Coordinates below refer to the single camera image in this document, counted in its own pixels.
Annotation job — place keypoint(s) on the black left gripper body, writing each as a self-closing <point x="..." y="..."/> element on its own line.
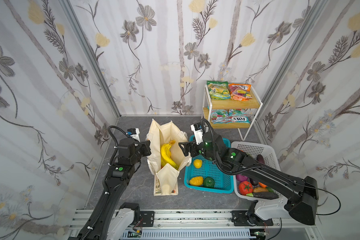
<point x="144" y="147"/>

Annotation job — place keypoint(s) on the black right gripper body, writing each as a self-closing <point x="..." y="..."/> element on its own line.
<point x="190" y="148"/>

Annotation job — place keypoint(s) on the yellow banana bunch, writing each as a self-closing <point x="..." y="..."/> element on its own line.
<point x="166" y="155"/>

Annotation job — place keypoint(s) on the cream floral tote bag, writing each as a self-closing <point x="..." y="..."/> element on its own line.
<point x="166" y="178"/>

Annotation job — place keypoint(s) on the orange snack bag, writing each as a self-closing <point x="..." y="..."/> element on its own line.
<point x="240" y="92"/>

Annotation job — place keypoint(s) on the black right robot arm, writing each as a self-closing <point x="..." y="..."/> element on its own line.
<point x="301" y="195"/>

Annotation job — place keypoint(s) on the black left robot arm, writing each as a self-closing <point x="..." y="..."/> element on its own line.
<point x="104" y="223"/>

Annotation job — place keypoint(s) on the teal candy bag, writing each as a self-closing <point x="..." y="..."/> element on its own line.
<point x="220" y="116"/>

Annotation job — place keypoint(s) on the Fox's candy bag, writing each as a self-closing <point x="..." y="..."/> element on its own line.
<point x="238" y="116"/>

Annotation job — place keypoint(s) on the green snack bag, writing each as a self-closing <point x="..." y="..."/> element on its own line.
<point x="218" y="90"/>

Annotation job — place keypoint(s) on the yellow lemon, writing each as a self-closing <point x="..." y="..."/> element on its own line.
<point x="197" y="163"/>

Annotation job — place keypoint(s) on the teal plastic basket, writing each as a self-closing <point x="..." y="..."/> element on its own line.
<point x="224" y="184"/>

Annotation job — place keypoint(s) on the white wooden two-tier shelf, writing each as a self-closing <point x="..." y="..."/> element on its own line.
<point x="255" y="103"/>

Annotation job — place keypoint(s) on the green bell pepper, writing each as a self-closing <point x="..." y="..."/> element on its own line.
<point x="209" y="183"/>

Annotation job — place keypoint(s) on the yellow bumpy citrus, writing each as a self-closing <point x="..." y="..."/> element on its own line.
<point x="196" y="181"/>

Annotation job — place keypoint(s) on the purple onion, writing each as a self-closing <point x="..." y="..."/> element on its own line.
<point x="241" y="178"/>

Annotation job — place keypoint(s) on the white plastic basket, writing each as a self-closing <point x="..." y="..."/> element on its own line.
<point x="270" y="158"/>

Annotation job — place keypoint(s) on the red tomato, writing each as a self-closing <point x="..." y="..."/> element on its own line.
<point x="245" y="188"/>

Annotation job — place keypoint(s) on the dark green cucumber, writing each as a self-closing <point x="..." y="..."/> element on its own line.
<point x="266" y="195"/>

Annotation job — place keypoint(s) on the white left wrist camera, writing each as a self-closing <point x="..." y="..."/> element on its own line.
<point x="134" y="133"/>

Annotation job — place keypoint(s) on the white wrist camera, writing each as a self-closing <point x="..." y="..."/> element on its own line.
<point x="134" y="133"/>
<point x="198" y="132"/>

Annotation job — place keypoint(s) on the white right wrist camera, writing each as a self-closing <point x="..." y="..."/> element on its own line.
<point x="198" y="132"/>

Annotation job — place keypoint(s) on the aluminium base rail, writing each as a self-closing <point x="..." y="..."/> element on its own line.
<point x="221" y="224"/>

